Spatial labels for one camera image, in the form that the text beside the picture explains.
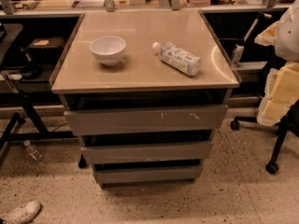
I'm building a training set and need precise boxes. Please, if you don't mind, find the white ceramic bowl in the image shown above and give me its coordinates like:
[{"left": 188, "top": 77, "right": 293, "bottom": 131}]
[{"left": 90, "top": 36, "right": 127, "bottom": 66}]

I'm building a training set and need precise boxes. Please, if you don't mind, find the grey drawer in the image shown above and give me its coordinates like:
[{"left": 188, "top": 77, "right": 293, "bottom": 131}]
[
  {"left": 93, "top": 165, "right": 203, "bottom": 184},
  {"left": 64, "top": 105, "right": 228, "bottom": 135},
  {"left": 81, "top": 141, "right": 212, "bottom": 164}
]

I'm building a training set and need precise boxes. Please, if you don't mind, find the black box on shelf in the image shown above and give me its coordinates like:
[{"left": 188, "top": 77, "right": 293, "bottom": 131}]
[{"left": 28, "top": 36, "right": 65, "bottom": 49}]

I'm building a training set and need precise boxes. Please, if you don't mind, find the black office chair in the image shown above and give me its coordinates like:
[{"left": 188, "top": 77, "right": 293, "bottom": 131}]
[{"left": 230, "top": 100, "right": 299, "bottom": 175}]

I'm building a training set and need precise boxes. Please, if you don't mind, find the white plastic bottle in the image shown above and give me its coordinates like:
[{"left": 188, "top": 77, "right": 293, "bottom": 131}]
[{"left": 152, "top": 42, "right": 202, "bottom": 77}]

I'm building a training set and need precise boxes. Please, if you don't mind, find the grey drawer cabinet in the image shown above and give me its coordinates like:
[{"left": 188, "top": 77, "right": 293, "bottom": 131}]
[{"left": 49, "top": 9, "right": 243, "bottom": 190}]

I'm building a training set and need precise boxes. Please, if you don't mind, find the plastic bottle on floor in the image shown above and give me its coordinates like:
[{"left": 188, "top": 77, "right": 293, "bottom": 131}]
[{"left": 23, "top": 140, "right": 44, "bottom": 161}]

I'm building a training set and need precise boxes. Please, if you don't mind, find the black table stand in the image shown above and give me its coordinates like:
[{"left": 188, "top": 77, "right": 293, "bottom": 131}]
[{"left": 0, "top": 23, "right": 78, "bottom": 166}]

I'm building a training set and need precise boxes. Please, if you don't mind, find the white sneaker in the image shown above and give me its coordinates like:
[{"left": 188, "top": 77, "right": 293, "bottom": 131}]
[{"left": 0, "top": 201, "right": 41, "bottom": 224}]

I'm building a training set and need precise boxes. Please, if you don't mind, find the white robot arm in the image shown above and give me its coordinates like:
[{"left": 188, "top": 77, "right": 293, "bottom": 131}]
[{"left": 254, "top": 0, "right": 299, "bottom": 126}]

